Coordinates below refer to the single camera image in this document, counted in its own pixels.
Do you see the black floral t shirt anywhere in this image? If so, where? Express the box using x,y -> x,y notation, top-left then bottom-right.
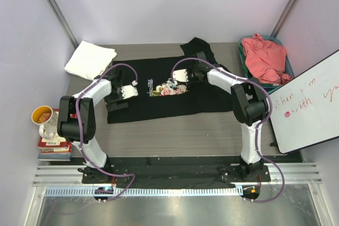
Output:
107,38 -> 233,124

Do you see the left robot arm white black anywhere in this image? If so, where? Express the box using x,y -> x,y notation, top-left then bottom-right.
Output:
57,63 -> 138,183

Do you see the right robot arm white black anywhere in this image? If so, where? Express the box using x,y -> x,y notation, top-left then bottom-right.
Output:
188,52 -> 269,181

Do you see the bottom book in stack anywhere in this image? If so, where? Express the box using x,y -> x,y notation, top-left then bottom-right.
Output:
38,143 -> 73,161

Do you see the folded white t shirt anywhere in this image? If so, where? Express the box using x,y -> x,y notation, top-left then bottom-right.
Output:
64,41 -> 117,81

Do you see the red top book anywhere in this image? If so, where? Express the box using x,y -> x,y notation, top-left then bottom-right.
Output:
37,108 -> 74,151

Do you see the pink crumpled t shirt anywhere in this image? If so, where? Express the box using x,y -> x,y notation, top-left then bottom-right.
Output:
241,34 -> 292,85

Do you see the floral mug yellow inside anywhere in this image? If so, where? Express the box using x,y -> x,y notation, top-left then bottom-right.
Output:
31,105 -> 59,139

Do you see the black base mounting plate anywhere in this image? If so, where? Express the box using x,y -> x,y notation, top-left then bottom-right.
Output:
78,156 -> 271,184

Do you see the whiteboard with red writing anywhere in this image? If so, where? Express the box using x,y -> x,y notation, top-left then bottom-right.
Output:
270,52 -> 338,153

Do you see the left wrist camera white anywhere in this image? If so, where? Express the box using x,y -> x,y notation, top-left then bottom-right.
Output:
121,80 -> 138,100

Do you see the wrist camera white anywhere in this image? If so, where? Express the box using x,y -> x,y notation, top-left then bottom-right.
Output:
121,80 -> 138,100
171,69 -> 189,83

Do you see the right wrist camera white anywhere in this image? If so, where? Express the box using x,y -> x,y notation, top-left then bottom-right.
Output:
171,69 -> 189,83

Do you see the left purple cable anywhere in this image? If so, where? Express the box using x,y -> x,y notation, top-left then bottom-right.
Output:
75,63 -> 138,202

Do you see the white slotted cable duct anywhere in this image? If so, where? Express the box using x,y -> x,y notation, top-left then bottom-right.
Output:
45,186 -> 243,197

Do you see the aluminium rail frame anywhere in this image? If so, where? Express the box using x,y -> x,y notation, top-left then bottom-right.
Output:
33,163 -> 322,189

